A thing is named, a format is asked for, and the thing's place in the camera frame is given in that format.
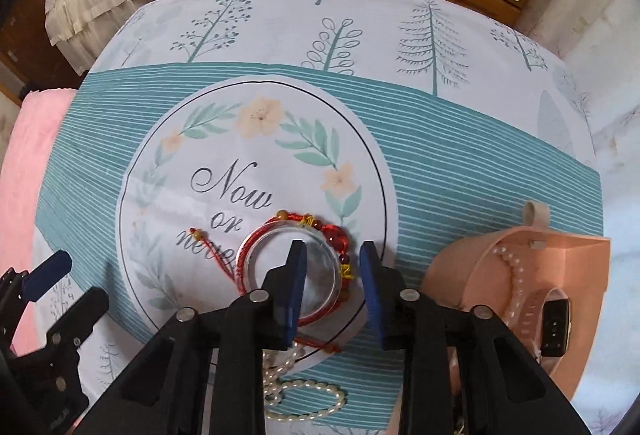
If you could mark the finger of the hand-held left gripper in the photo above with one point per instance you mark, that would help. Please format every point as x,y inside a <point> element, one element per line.
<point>80,312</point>
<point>47,272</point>

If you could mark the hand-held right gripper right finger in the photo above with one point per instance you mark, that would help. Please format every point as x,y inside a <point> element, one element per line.
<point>372,295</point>

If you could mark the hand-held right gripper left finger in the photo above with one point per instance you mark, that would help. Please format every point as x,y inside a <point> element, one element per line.
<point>295,295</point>

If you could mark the pink smartwatch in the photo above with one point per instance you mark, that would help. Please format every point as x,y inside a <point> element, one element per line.
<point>555,325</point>

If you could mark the pink plastic box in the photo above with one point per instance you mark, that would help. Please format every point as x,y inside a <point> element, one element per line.
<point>585,275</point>

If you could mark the pink blanket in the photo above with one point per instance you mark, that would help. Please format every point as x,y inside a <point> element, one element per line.
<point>25,165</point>

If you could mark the brown wooden door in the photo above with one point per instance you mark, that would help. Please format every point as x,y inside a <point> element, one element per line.
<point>25,40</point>

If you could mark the leaf print white curtain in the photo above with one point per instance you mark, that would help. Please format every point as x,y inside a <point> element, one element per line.
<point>615,115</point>

